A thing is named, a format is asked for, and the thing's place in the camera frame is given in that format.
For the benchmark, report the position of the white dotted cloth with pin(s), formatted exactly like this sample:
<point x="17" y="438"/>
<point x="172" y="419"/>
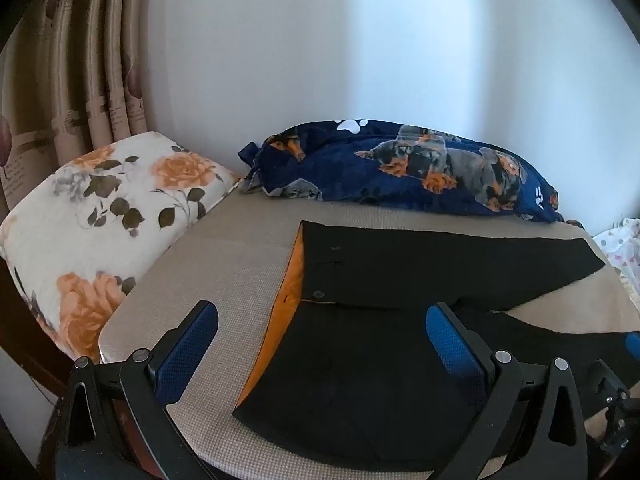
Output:
<point x="621" y="245"/>

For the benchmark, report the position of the blue dog print blanket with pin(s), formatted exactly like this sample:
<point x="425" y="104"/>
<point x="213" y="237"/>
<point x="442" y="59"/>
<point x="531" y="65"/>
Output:
<point x="400" y="166"/>

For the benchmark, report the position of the black pants orange waistband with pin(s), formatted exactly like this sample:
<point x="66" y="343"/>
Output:
<point x="347" y="374"/>

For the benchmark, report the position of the beige woven mattress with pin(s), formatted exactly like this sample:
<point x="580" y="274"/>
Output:
<point x="236" y="257"/>

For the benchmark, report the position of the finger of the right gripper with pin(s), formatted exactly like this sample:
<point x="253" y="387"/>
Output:
<point x="632" y="344"/>

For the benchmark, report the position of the beige patterned curtain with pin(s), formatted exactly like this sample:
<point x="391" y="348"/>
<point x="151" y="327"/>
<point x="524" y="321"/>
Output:
<point x="70" y="85"/>

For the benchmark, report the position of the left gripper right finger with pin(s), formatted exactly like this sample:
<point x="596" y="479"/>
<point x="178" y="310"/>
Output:
<point x="550" y="442"/>

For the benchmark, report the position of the white floral pillow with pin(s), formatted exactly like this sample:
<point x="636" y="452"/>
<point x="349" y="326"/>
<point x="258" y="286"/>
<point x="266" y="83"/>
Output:
<point x="81" y="240"/>

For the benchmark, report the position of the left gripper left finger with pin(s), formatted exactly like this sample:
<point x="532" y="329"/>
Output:
<point x="114" y="422"/>

